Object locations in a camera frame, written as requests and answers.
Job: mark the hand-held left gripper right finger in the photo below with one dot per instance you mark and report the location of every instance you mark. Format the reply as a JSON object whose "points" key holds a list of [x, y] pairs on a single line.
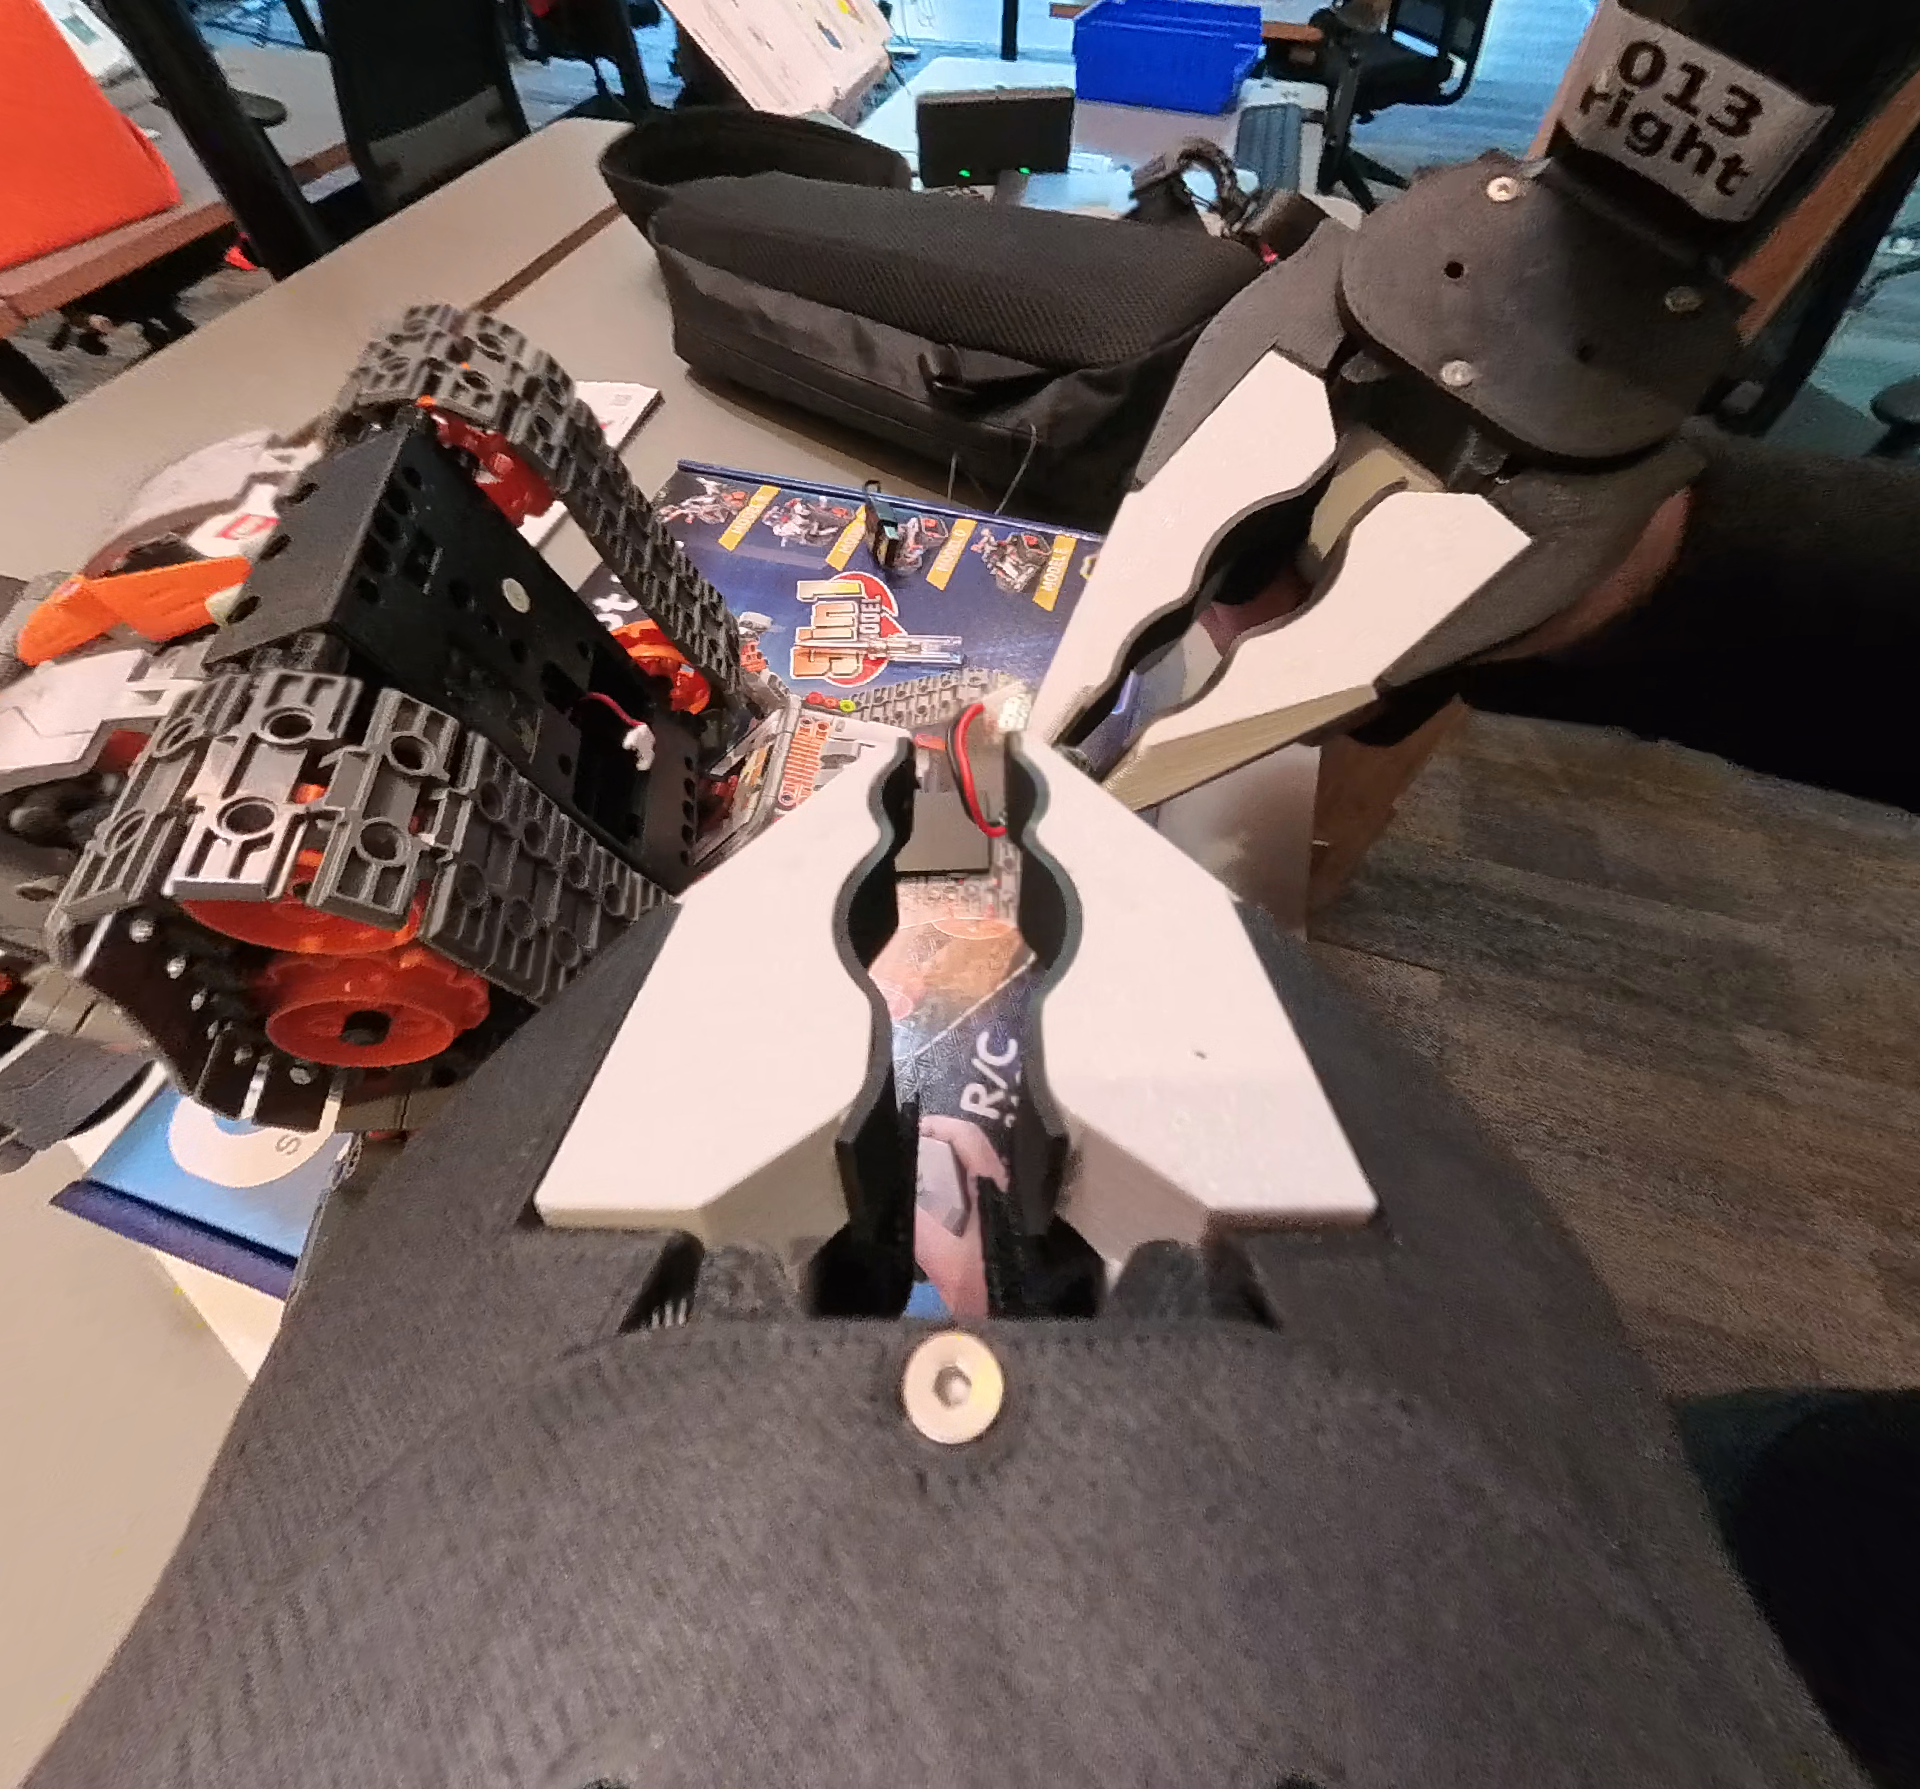
{"points": [[1202, 1071]]}

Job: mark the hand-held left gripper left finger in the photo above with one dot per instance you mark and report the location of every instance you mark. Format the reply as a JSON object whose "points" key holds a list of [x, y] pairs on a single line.
{"points": [[706, 1071]]}

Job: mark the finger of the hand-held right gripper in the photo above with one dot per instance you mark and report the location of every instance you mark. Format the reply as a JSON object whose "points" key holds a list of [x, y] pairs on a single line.
{"points": [[1352, 620], [1202, 515]]}

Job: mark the tracked building-block toy robot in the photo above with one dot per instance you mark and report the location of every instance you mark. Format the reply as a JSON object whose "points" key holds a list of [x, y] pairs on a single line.
{"points": [[392, 741]]}

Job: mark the person's right forearm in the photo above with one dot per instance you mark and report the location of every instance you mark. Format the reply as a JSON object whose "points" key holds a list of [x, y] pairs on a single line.
{"points": [[1801, 635]]}

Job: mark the person's right hand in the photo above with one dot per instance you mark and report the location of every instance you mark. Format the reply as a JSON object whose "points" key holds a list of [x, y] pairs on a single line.
{"points": [[1628, 576]]}

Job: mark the black office chair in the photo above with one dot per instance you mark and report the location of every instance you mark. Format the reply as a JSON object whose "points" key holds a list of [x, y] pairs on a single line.
{"points": [[1441, 5]]}

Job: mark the blue robot kit box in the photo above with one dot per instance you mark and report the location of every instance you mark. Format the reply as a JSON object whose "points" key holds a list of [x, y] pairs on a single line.
{"points": [[873, 620]]}

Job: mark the black bag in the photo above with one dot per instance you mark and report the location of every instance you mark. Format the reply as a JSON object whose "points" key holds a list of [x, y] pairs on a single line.
{"points": [[902, 305]]}

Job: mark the black box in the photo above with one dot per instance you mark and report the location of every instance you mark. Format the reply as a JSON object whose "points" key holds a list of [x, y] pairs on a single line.
{"points": [[998, 135]]}

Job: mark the large blue storage bin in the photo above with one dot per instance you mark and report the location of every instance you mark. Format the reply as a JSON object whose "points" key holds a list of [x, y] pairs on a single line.
{"points": [[1164, 49]]}

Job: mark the person's dark clothing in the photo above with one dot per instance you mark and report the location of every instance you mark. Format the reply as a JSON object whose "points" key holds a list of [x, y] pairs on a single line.
{"points": [[1815, 1579]]}

